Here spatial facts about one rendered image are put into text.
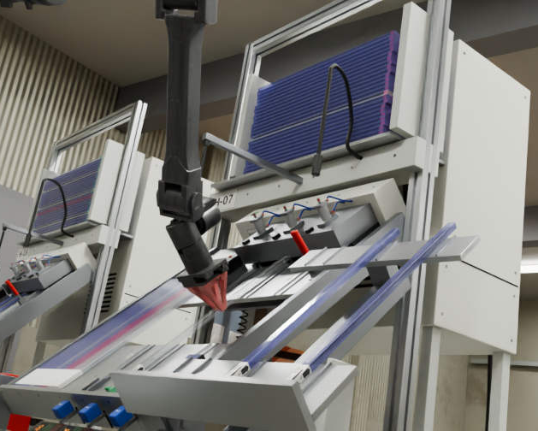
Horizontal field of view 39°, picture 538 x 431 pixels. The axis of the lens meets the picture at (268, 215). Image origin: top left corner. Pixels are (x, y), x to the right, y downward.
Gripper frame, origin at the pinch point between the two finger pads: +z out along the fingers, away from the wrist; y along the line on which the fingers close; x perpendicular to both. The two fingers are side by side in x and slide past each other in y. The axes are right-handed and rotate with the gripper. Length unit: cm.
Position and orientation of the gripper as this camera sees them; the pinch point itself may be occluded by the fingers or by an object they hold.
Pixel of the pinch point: (220, 306)
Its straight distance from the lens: 155.2
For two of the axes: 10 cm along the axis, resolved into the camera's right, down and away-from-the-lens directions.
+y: -6.5, 1.3, 7.5
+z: 4.2, 8.9, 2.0
